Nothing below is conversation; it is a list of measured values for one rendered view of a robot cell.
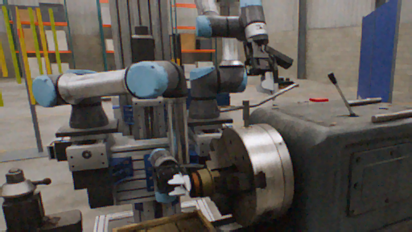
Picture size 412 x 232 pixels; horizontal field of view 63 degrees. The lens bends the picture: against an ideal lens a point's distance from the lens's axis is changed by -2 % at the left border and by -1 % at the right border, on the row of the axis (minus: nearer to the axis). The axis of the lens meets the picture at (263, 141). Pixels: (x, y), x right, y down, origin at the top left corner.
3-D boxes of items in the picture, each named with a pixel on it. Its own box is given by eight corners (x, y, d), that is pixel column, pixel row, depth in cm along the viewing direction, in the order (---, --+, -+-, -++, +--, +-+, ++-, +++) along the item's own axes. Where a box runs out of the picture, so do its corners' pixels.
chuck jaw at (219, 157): (237, 170, 109) (226, 139, 114) (241, 163, 105) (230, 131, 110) (205, 176, 104) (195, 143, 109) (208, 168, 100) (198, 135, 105)
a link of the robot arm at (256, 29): (260, 33, 117) (270, 22, 110) (263, 45, 116) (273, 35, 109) (241, 33, 113) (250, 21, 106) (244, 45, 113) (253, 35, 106)
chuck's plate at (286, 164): (248, 196, 128) (247, 115, 119) (293, 234, 101) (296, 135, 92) (240, 197, 126) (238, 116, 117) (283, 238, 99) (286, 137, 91)
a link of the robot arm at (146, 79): (64, 104, 133) (183, 92, 118) (30, 110, 119) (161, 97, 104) (56, 74, 130) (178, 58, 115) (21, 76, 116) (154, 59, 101)
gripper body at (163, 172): (161, 196, 99) (154, 182, 109) (188, 190, 103) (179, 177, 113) (158, 171, 97) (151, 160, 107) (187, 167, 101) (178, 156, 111)
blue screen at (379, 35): (343, 102, 952) (348, 16, 889) (371, 103, 940) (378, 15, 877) (361, 139, 559) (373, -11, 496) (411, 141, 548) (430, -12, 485)
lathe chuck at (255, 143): (240, 197, 126) (238, 116, 117) (283, 238, 99) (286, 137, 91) (217, 202, 122) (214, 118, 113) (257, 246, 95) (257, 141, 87)
